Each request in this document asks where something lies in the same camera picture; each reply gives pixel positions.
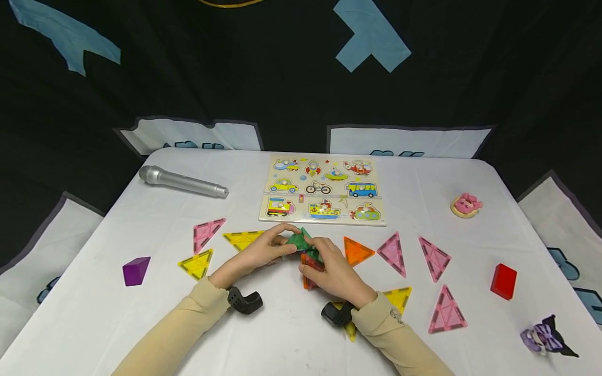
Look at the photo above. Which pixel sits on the person's left hand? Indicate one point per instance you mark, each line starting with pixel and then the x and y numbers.
pixel 251 256

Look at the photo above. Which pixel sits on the person's right hand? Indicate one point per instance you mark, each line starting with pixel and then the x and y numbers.
pixel 336 277

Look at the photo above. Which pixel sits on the person's left fingers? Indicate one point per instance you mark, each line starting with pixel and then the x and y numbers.
pixel 281 230

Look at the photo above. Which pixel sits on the person's right fingers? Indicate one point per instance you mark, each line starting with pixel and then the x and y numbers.
pixel 319 246

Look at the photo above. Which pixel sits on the green triangle magnetic tile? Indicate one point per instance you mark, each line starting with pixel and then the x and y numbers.
pixel 299 240

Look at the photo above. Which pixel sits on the person's right forearm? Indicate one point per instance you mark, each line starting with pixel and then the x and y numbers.
pixel 400 339

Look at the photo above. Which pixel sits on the person's left forearm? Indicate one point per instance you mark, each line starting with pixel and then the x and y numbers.
pixel 178 329

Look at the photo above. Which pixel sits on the orange triangle magnetic tile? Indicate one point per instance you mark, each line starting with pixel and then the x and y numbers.
pixel 355 252

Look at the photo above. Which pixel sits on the yellow triangle magnetic tile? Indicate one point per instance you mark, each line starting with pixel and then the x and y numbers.
pixel 400 298
pixel 197 264
pixel 351 331
pixel 242 239

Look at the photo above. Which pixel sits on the wooden vehicle puzzle board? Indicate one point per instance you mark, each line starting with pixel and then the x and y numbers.
pixel 322 191

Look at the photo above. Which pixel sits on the black wrist band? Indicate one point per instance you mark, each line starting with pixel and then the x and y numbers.
pixel 245 302
pixel 335 314

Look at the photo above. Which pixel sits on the pink triangle magnetic tile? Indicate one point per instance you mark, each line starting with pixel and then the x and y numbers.
pixel 394 254
pixel 447 313
pixel 205 233
pixel 434 258

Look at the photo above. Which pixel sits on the silver microphone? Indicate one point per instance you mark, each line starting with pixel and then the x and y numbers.
pixel 183 182

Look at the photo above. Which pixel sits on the purple block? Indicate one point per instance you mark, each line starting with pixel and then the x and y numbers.
pixel 135 271

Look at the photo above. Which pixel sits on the pink figurine on donut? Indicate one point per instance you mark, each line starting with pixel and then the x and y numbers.
pixel 466 204

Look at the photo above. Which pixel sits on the red block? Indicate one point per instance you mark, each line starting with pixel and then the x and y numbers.
pixel 503 281

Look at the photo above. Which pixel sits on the purple and black figurine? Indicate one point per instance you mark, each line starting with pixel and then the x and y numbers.
pixel 545 337

